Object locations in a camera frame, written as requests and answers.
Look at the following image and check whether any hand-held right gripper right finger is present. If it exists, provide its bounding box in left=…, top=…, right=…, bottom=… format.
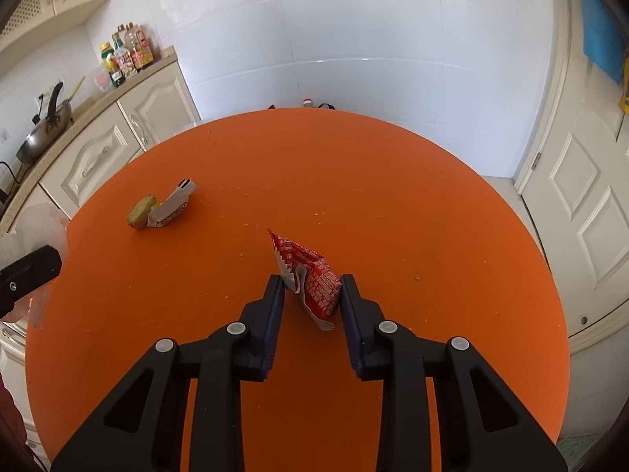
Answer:
left=340, top=274, right=568, bottom=472

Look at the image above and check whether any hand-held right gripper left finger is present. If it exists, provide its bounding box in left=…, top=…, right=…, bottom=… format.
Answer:
left=50, top=274, right=287, bottom=472

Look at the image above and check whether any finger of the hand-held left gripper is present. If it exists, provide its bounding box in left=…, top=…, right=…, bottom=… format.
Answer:
left=0, top=245, right=62, bottom=316

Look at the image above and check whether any large translucent plastic bag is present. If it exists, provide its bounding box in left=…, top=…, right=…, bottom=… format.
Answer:
left=0, top=201, right=70, bottom=330

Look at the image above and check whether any red printed snack wrapper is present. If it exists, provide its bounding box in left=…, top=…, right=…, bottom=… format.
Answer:
left=267, top=229, right=341, bottom=331

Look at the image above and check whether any person's left forearm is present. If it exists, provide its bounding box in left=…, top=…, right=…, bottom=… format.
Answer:
left=0, top=374, right=28, bottom=455

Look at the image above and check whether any cream base cabinet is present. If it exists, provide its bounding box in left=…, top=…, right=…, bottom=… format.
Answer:
left=0, top=63, right=202, bottom=453

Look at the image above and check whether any brown round lump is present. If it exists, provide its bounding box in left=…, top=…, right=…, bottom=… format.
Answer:
left=127, top=195, right=158, bottom=231

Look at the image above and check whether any shallow cream drawer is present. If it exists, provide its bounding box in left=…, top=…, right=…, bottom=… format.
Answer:
left=38, top=103, right=143, bottom=208

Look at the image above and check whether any white wrapper with yellow print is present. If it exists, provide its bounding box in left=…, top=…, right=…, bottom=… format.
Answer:
left=147, top=178, right=199, bottom=228

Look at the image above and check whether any beige countertop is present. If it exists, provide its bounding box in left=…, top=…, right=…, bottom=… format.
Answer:
left=0, top=45, right=178, bottom=235

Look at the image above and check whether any arched cream cabinet door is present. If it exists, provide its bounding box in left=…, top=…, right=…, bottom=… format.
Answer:
left=117, top=64, right=202, bottom=151

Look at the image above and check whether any dark green bottle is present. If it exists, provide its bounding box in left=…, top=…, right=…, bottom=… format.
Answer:
left=109, top=56, right=127, bottom=89

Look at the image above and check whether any white panel door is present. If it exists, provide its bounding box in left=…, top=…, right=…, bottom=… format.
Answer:
left=513, top=0, right=629, bottom=352

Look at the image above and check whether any blue apron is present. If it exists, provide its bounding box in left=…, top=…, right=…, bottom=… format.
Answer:
left=576, top=0, right=626, bottom=85

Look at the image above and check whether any black power cable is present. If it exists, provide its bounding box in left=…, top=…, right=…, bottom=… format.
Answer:
left=0, top=161, right=20, bottom=195

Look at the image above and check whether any steel wok with black handle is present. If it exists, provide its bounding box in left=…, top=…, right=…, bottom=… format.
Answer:
left=16, top=82, right=74, bottom=164

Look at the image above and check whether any white wall socket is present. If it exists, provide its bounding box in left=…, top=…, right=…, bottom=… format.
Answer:
left=37, top=80, right=65, bottom=107

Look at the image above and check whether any lattice-door wall cabinet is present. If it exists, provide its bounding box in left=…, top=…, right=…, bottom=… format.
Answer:
left=0, top=0, right=115, bottom=63

